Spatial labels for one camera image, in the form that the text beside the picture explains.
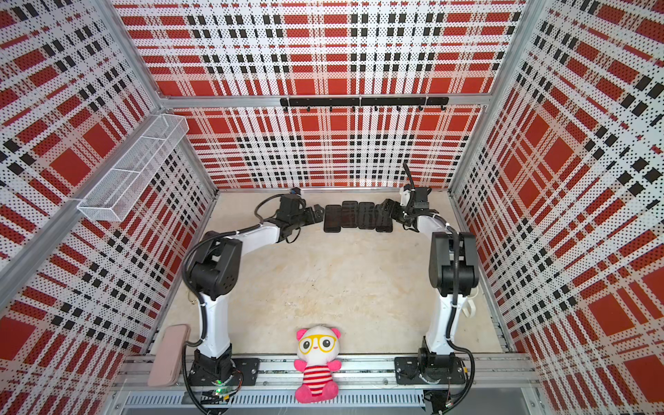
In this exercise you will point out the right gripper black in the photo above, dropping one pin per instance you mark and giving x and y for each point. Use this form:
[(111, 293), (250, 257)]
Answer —
[(395, 212)]

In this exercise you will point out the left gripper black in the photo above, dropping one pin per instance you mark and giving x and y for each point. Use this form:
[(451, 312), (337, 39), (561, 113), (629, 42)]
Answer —
[(318, 216)]

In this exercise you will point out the white-edged phone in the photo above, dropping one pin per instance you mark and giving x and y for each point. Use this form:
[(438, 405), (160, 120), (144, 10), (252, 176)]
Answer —
[(384, 223)]

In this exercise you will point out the black phone case top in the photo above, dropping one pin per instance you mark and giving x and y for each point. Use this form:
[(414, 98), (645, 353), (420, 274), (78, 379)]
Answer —
[(332, 218)]

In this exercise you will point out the black phone case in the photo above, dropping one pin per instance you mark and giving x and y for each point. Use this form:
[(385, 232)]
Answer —
[(366, 216), (332, 218), (350, 211)]

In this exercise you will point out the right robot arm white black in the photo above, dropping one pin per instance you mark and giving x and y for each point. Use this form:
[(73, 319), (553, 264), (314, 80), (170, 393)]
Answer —
[(452, 272)]

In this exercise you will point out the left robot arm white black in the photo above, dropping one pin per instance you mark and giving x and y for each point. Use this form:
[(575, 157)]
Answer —
[(211, 270)]

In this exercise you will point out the pink phone case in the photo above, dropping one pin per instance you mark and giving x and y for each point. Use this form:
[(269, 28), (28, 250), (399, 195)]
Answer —
[(166, 367)]

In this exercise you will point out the white mug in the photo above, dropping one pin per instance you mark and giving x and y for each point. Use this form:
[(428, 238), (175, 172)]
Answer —
[(469, 307)]

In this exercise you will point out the pink panda plush toy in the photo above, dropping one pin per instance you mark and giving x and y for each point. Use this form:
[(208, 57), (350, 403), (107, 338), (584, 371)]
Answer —
[(317, 350)]

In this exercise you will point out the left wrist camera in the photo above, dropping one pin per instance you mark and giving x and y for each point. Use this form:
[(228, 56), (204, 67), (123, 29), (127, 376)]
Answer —
[(291, 209)]

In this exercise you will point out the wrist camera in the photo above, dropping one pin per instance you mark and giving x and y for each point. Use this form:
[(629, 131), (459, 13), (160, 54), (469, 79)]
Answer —
[(414, 197), (291, 209)]

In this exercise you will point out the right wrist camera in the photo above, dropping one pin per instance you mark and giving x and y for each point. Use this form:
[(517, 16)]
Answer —
[(414, 197)]

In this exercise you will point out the black hook rail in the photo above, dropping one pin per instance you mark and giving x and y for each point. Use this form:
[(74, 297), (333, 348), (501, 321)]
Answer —
[(365, 102)]

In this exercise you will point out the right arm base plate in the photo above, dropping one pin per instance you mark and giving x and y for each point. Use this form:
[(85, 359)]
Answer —
[(443, 371)]

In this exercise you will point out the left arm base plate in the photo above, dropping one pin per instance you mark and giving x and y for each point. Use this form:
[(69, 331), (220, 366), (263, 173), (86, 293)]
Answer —
[(230, 372)]

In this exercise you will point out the white wire mesh basket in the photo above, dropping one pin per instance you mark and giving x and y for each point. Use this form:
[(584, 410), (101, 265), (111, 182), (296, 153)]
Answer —
[(118, 191)]

